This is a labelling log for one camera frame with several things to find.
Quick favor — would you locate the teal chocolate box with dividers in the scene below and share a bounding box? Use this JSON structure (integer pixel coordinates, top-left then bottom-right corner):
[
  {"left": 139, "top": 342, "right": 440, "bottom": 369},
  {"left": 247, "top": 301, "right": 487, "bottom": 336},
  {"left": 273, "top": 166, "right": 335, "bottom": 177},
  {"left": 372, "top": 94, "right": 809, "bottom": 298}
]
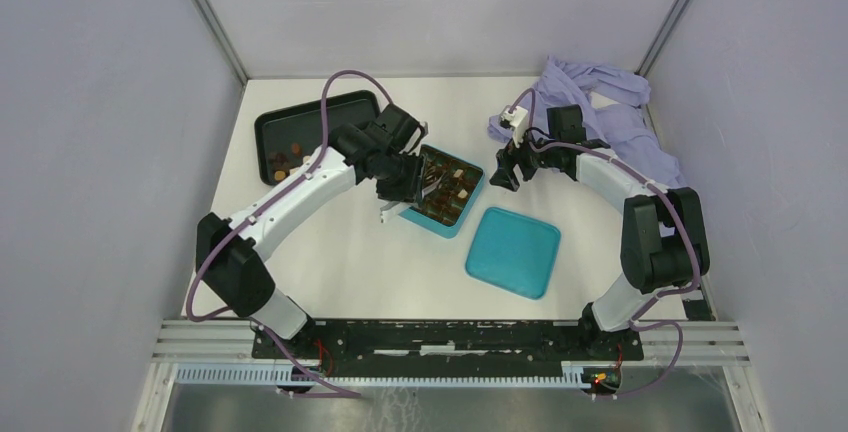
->
[{"left": 399, "top": 144, "right": 486, "bottom": 239}]

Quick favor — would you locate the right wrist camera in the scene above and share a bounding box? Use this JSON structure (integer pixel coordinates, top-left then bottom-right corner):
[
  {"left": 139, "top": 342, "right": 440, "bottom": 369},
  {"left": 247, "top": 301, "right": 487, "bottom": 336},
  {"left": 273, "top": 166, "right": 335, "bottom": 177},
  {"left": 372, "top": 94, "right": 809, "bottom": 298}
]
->
[{"left": 499, "top": 106, "right": 531, "bottom": 148}]

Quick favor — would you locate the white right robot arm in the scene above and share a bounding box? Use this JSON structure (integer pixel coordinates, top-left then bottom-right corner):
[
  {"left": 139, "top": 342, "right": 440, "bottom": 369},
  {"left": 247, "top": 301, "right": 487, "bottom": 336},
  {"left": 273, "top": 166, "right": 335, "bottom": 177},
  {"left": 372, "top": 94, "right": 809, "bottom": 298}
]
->
[{"left": 490, "top": 105, "right": 709, "bottom": 360}]

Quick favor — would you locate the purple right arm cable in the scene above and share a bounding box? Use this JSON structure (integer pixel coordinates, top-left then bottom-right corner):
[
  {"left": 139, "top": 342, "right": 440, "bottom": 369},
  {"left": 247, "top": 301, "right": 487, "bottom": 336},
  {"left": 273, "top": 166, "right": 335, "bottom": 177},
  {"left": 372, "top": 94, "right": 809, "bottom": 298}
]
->
[{"left": 513, "top": 87, "right": 704, "bottom": 400}]

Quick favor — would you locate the teal box lid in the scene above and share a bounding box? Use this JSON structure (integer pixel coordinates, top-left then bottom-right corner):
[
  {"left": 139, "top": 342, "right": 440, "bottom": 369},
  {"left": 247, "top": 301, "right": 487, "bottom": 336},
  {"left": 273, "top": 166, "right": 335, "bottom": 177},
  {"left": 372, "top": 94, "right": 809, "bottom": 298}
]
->
[{"left": 464, "top": 207, "right": 561, "bottom": 300}]

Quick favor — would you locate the black chocolate tray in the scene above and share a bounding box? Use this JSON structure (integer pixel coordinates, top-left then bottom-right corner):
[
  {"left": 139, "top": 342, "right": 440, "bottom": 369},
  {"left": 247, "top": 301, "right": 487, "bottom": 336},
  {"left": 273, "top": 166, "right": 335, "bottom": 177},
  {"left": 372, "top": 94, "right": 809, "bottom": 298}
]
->
[{"left": 254, "top": 90, "right": 380, "bottom": 186}]

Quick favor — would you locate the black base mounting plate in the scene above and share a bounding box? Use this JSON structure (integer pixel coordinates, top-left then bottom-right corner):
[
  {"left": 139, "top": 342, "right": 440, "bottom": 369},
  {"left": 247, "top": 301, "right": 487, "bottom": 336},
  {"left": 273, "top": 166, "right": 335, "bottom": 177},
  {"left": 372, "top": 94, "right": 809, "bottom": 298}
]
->
[{"left": 282, "top": 318, "right": 645, "bottom": 362}]

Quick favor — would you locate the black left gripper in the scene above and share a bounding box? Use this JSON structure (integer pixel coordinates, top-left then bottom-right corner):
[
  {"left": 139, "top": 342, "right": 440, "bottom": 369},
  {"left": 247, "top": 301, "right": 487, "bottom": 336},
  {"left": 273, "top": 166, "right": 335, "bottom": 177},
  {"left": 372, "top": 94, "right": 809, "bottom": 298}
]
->
[{"left": 376, "top": 148, "right": 428, "bottom": 210}]

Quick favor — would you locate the lavender crumpled cloth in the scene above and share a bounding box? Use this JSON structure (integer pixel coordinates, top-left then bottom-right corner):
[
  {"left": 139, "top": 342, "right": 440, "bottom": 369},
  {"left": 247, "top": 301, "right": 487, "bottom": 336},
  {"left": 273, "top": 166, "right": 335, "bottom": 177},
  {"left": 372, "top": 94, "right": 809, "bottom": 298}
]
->
[{"left": 518, "top": 56, "right": 687, "bottom": 188}]

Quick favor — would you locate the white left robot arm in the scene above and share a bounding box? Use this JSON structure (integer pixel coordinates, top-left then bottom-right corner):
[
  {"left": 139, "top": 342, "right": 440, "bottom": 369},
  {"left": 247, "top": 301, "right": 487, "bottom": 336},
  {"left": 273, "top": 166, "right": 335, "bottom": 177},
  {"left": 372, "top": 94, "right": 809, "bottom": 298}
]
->
[{"left": 189, "top": 104, "right": 428, "bottom": 360}]

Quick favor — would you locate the white cable duct rail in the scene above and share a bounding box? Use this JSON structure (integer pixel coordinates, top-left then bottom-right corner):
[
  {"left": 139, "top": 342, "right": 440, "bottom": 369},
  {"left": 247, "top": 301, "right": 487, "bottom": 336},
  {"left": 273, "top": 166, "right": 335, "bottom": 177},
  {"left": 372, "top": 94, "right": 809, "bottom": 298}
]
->
[{"left": 173, "top": 362, "right": 624, "bottom": 389}]

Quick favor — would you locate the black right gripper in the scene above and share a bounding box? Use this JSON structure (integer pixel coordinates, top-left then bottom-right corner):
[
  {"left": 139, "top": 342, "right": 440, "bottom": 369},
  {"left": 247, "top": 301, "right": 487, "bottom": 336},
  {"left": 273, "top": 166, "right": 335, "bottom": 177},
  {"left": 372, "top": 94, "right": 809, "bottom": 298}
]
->
[{"left": 490, "top": 121, "right": 560, "bottom": 192}]

